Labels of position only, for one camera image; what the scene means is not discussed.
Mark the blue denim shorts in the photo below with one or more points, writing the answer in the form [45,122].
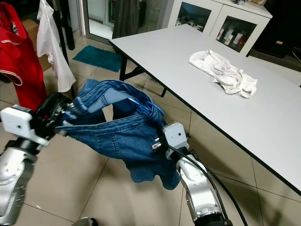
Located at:
[122,139]

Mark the red shirt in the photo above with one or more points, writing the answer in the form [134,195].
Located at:
[21,61]

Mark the white framed glass door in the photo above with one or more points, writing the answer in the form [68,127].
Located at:
[99,19]

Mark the white glass-door cabinet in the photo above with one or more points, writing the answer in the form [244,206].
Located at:
[235,8]

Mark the brown cardboard box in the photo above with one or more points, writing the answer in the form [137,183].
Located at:
[32,33]

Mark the grey robot leg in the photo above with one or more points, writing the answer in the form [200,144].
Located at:
[87,222]

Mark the grey brown curtain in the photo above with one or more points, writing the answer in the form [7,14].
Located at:
[129,19]

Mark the white sleeveless top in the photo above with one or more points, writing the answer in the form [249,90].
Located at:
[54,52]

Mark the white folding table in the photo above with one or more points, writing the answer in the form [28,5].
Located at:
[160,47]

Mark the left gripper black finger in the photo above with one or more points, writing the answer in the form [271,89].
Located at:
[52,101]
[61,123]

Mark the black speaker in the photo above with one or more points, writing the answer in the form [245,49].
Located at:
[277,28]

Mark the teal floor rug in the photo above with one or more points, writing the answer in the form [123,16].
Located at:
[96,59]

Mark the blue clothes hanger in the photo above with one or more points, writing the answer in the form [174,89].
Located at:
[154,106]

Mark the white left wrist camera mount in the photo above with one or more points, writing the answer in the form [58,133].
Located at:
[19,123]

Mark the white t-shirt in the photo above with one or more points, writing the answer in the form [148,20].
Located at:
[223,73]

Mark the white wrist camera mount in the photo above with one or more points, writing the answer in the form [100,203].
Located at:
[176,136]
[19,123]

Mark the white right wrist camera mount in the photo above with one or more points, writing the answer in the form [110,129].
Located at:
[176,136]

